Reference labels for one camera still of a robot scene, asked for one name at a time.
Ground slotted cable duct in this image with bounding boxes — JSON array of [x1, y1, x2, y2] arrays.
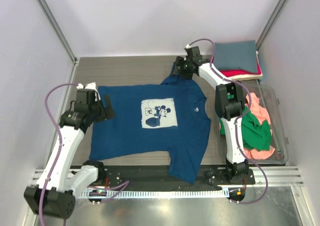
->
[[78, 188, 230, 200]]

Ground folded cream t-shirt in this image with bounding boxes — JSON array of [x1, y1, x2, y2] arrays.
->
[[231, 51, 263, 81]]

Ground salmon pink t-shirt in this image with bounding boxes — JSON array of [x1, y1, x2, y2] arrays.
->
[[242, 92, 275, 160]]

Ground left aluminium frame post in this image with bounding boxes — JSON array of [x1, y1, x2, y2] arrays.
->
[[36, 0, 77, 64]]

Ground right aluminium frame post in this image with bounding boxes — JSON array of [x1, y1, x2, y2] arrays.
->
[[256, 0, 289, 51]]

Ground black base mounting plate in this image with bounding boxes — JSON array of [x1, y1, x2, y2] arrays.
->
[[105, 165, 256, 192]]

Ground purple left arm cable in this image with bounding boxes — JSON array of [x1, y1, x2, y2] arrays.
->
[[37, 83, 131, 226]]

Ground clear plastic bin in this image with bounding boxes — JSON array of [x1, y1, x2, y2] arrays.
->
[[246, 83, 288, 164]]

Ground folded grey-blue t-shirt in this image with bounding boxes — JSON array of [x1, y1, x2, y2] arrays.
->
[[213, 41, 258, 73]]

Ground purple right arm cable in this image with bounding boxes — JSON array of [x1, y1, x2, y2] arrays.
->
[[189, 38, 270, 206]]

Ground aluminium rail profile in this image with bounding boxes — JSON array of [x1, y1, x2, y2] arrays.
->
[[29, 167, 305, 188]]

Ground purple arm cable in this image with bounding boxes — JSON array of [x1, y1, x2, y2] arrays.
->
[[189, 38, 270, 206], [37, 83, 131, 226]]

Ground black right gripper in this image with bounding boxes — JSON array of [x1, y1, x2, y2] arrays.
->
[[170, 56, 193, 80]]

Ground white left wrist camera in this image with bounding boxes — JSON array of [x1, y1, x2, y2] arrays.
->
[[76, 82, 101, 101]]

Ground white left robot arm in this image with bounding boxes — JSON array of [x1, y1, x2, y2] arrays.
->
[[23, 83, 115, 219]]

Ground folded red t-shirt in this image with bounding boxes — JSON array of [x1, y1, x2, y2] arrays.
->
[[221, 61, 263, 81]]

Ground green t-shirt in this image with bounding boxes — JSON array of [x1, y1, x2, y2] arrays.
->
[[219, 105, 272, 152]]

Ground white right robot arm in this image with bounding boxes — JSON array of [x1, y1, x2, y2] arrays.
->
[[171, 45, 249, 184]]

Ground blue mickey print t-shirt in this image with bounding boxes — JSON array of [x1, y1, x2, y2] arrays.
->
[[89, 76, 211, 183]]

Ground aluminium frame post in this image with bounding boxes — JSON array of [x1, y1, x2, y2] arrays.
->
[[256, 0, 289, 51], [36, 0, 77, 64]]

